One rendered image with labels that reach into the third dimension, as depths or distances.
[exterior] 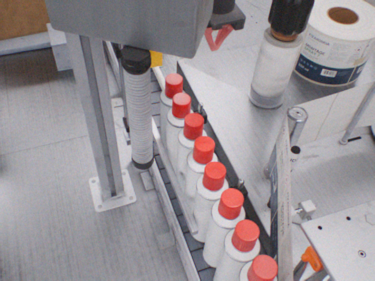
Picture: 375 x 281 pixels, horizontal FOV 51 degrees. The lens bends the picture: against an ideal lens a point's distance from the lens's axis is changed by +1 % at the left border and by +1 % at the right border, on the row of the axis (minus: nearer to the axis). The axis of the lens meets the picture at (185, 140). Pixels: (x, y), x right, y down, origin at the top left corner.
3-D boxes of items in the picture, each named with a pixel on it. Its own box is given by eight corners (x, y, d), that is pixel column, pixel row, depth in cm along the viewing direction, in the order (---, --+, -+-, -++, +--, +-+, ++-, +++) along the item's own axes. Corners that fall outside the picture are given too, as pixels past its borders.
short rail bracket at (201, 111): (205, 140, 94) (210, 106, 85) (193, 143, 93) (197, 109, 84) (200, 131, 96) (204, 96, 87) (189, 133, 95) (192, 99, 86)
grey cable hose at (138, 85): (157, 168, 59) (155, 58, 42) (134, 173, 58) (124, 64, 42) (150, 150, 61) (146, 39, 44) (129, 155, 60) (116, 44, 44)
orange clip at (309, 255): (322, 270, 50) (327, 264, 49) (309, 275, 50) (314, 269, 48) (309, 250, 52) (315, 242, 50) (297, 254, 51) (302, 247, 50)
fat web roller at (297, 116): (288, 178, 82) (316, 119, 68) (269, 183, 81) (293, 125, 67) (278, 161, 85) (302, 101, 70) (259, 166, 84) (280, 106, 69)
